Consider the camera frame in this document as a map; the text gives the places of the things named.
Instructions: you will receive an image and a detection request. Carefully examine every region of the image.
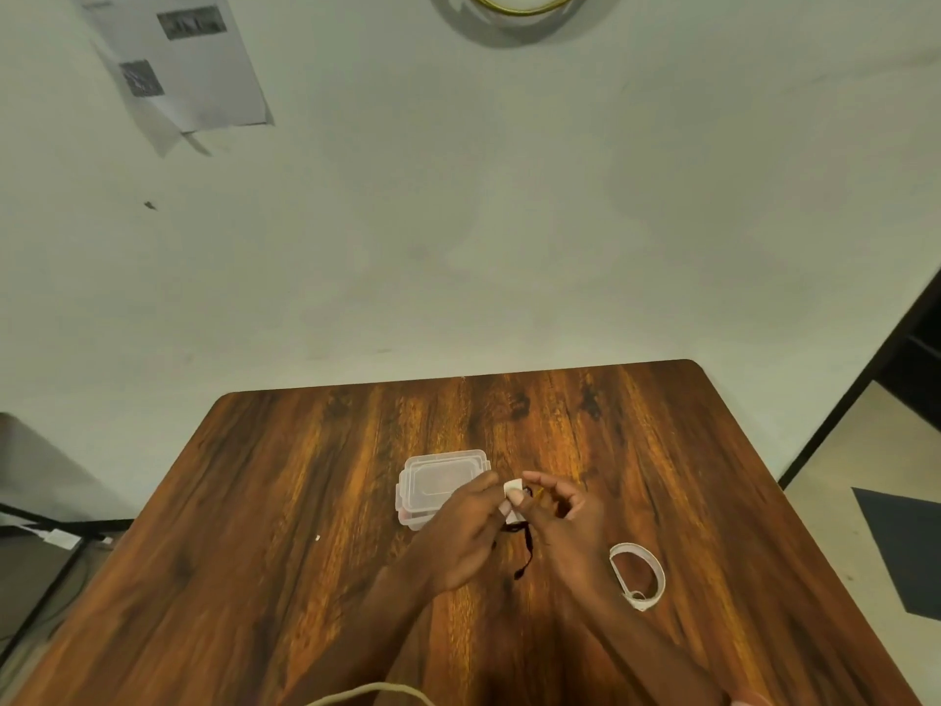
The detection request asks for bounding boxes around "white cord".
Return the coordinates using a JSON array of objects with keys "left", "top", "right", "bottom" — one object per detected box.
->
[{"left": 304, "top": 681, "right": 436, "bottom": 706}]

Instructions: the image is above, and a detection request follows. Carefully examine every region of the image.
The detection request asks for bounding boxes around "white band loop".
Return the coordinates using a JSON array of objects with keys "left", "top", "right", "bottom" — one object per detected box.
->
[{"left": 608, "top": 542, "right": 667, "bottom": 612}]

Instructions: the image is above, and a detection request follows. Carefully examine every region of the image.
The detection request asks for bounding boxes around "dark grey floor mat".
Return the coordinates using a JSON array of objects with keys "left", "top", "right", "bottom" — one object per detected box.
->
[{"left": 850, "top": 486, "right": 941, "bottom": 623}]

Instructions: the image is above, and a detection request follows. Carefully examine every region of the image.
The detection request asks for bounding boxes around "person's right forearm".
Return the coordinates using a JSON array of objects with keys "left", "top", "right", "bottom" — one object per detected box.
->
[{"left": 556, "top": 594, "right": 743, "bottom": 706}]

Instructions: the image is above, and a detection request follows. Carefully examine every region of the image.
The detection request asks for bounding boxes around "black stand with cables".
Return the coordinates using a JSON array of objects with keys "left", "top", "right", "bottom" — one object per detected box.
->
[{"left": 0, "top": 500, "right": 136, "bottom": 658}]

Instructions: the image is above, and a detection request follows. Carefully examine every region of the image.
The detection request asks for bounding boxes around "black metal frame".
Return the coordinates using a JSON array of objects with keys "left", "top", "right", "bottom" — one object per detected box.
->
[{"left": 778, "top": 267, "right": 941, "bottom": 491}]

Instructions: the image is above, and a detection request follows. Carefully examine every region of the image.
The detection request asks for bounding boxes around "person's left forearm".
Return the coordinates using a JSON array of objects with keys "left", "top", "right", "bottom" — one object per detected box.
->
[{"left": 275, "top": 573, "right": 451, "bottom": 706}]

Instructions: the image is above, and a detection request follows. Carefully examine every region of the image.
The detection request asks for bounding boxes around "person's right hand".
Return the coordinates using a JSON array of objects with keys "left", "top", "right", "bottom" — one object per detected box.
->
[{"left": 513, "top": 471, "right": 622, "bottom": 618}]

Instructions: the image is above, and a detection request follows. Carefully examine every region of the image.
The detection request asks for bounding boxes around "black strap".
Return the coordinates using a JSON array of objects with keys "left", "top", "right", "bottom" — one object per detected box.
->
[{"left": 500, "top": 516, "right": 539, "bottom": 582}]

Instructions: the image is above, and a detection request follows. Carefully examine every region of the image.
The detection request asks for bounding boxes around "clear plastic lidded container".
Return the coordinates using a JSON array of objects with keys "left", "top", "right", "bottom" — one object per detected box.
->
[{"left": 396, "top": 449, "right": 493, "bottom": 532}]

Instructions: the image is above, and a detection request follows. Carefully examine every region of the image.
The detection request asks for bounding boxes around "white printed paper sheet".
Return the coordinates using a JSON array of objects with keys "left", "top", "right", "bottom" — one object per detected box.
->
[{"left": 65, "top": 0, "right": 276, "bottom": 158}]

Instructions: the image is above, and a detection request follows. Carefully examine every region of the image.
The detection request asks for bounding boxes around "person's left hand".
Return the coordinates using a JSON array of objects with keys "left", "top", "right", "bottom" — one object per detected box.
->
[{"left": 392, "top": 472, "right": 527, "bottom": 598}]

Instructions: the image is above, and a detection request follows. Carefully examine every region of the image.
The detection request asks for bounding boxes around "gold rimmed round fixture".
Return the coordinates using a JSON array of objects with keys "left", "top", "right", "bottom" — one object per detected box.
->
[{"left": 428, "top": 0, "right": 594, "bottom": 48}]

